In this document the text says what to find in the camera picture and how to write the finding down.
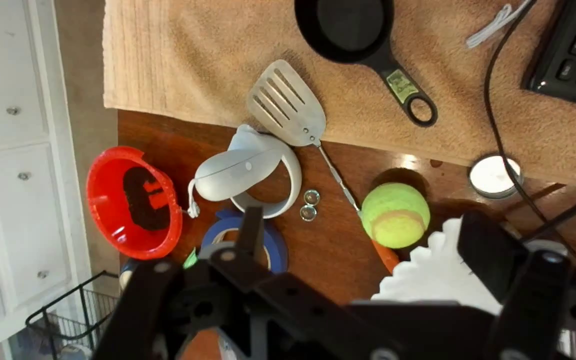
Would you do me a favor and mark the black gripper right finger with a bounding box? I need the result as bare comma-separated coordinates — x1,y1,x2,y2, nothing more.
456,207,576,360

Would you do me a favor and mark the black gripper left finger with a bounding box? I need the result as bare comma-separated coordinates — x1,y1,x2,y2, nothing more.
205,205,404,360

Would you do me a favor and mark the yellow-green tennis ball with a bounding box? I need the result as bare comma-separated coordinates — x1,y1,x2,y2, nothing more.
357,182,434,251

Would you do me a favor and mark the blue masking tape roll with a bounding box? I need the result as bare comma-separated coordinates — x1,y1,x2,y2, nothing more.
196,209,289,276

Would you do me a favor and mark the green paper sheet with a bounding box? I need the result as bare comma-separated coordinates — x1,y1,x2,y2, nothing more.
180,245,199,270

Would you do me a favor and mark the small white round lid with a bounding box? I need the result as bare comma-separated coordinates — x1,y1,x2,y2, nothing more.
465,152,526,201

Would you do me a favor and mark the red plastic bowl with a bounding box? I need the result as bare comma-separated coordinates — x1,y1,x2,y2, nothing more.
84,145,185,261

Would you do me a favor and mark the tan terry towel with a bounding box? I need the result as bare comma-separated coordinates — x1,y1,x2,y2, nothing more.
102,0,576,194

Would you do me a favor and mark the black computer keyboard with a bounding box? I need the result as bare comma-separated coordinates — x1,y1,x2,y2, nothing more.
520,0,576,112

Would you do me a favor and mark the small black pan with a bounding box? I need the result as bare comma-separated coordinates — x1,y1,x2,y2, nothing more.
292,0,439,129

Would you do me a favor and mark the white drawer cabinet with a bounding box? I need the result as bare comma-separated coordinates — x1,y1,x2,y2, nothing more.
0,0,93,360

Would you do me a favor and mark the black power plug cable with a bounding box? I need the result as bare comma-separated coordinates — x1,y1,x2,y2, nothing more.
516,185,576,240

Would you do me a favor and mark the metal spatula orange handle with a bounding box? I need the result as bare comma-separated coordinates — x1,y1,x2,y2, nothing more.
245,58,404,276

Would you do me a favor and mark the thin black keyboard cable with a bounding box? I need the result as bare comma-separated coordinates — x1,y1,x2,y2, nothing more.
481,0,576,272

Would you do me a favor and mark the black wire basket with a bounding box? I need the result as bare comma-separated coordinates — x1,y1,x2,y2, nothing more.
23,267,123,360

